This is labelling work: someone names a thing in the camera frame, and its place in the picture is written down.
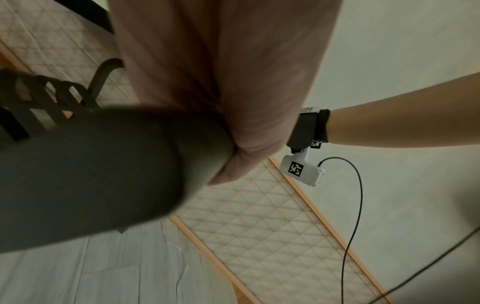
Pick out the person's right forearm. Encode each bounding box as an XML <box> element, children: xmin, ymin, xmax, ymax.
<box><xmin>324</xmin><ymin>72</ymin><xmax>480</xmax><ymax>149</ymax></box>

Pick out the pink fabric cushion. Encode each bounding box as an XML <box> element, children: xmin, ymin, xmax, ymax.
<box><xmin>108</xmin><ymin>0</ymin><xmax>345</xmax><ymax>187</ymax></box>

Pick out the dark grey chair seat cushion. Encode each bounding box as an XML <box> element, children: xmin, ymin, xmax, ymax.
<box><xmin>0</xmin><ymin>104</ymin><xmax>237</xmax><ymax>254</ymax></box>

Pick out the black furniture edge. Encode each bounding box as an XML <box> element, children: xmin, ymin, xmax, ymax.
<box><xmin>55</xmin><ymin>0</ymin><xmax>115</xmax><ymax>34</ymax></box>

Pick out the white wrist camera with marker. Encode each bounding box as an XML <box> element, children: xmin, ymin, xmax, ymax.
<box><xmin>279</xmin><ymin>146</ymin><xmax>326</xmax><ymax>188</ymax></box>

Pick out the black wrist strap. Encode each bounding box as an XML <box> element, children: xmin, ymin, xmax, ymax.
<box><xmin>286</xmin><ymin>109</ymin><xmax>331</xmax><ymax>150</ymax></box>

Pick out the quilted beige panel, wooden frame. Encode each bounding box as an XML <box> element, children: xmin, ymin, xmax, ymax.
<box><xmin>0</xmin><ymin>0</ymin><xmax>395</xmax><ymax>304</ymax></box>

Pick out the thin black camera cable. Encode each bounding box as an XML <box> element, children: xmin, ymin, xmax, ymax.
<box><xmin>317</xmin><ymin>157</ymin><xmax>364</xmax><ymax>304</ymax></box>

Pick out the black chair frame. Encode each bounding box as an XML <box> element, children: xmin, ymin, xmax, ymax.
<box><xmin>0</xmin><ymin>58</ymin><xmax>126</xmax><ymax>144</ymax></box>

